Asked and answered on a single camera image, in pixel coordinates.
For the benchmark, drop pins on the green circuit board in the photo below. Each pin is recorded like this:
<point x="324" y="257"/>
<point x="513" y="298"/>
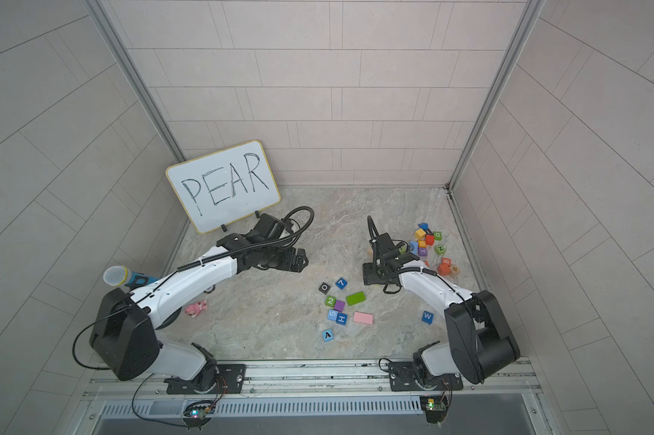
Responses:
<point x="197" y="414"/>
<point x="435" y="408"/>

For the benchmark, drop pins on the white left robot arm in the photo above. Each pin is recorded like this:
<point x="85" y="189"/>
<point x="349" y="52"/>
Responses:
<point x="124" y="334"/>

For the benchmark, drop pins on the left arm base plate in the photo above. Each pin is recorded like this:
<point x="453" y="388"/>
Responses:
<point x="223" y="378"/>

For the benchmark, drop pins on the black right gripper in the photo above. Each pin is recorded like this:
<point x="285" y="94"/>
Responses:
<point x="375" y="273"/>

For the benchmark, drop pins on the pink rectangular block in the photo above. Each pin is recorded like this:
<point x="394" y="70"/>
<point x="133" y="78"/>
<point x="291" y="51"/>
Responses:
<point x="363" y="318"/>

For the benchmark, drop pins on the light blue S block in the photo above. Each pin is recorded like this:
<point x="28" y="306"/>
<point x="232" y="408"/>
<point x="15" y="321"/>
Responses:
<point x="333" y="315"/>

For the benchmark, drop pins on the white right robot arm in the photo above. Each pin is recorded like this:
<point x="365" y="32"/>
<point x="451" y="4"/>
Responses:
<point x="480" y="340"/>

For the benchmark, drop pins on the purple small block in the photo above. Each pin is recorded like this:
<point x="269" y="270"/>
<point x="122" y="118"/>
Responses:
<point x="339" y="305"/>

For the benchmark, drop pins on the green rectangular block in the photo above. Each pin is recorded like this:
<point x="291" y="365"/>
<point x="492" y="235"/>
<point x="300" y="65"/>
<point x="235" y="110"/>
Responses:
<point x="356" y="298"/>

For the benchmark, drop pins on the blue 7 block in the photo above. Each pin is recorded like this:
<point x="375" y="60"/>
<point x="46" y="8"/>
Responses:
<point x="341" y="283"/>

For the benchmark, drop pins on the blue W block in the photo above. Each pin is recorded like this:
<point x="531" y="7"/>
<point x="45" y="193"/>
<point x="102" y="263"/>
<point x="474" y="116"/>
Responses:
<point x="427" y="317"/>

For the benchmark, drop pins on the pink pig toy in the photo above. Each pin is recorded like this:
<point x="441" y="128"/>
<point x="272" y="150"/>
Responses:
<point x="195" y="309"/>

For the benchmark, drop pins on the blue H block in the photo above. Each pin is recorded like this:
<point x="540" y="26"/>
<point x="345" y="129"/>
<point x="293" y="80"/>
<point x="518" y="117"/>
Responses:
<point x="342" y="319"/>

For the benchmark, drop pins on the blue A block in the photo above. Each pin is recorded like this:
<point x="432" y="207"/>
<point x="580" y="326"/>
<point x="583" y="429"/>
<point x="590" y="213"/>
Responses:
<point x="327" y="335"/>

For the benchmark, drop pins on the right green circuit board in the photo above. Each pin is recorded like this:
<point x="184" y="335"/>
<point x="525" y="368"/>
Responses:
<point x="435" y="408"/>

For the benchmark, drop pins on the green 2 block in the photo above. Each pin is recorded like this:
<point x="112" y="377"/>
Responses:
<point x="330" y="300"/>

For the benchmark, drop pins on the left green circuit board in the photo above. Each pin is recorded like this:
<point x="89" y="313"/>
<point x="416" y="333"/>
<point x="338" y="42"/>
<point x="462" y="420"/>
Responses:
<point x="197" y="414"/>

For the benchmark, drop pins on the aluminium front rail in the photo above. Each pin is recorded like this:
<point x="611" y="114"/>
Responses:
<point x="313" y="378"/>

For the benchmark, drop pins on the toy microphone on stand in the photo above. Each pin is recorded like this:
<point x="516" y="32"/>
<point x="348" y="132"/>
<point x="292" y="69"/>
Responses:
<point x="117" y="276"/>

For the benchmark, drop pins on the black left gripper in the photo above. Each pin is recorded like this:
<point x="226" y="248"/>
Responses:
<point x="292" y="258"/>

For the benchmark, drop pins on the black O block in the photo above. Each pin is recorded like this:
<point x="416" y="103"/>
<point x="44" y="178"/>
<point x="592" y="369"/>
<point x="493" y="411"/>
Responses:
<point x="324" y="288"/>

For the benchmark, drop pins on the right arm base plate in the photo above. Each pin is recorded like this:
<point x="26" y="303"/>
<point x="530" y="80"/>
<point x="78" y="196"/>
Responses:
<point x="402" y="377"/>

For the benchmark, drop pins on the whiteboard with PEAR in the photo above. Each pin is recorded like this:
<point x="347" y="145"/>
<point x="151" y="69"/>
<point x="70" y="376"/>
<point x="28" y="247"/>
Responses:
<point x="220" y="188"/>

